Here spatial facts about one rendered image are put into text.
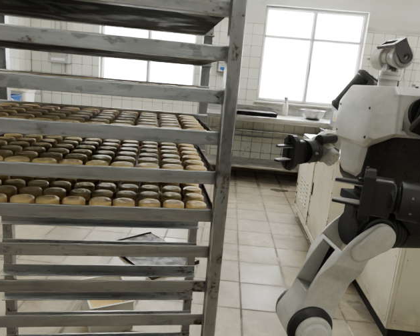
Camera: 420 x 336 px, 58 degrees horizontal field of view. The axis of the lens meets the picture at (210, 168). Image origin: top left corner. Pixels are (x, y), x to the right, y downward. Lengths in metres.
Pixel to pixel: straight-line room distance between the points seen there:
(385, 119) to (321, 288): 0.53
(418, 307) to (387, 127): 1.40
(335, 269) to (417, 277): 1.07
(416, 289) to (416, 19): 4.48
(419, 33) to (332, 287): 5.19
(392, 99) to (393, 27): 4.97
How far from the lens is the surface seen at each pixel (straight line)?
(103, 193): 0.97
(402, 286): 2.23
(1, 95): 1.32
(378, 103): 1.08
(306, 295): 1.24
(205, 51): 0.82
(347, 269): 1.22
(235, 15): 0.81
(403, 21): 6.08
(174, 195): 0.97
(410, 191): 0.91
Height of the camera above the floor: 1.26
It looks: 13 degrees down
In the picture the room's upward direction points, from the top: 5 degrees clockwise
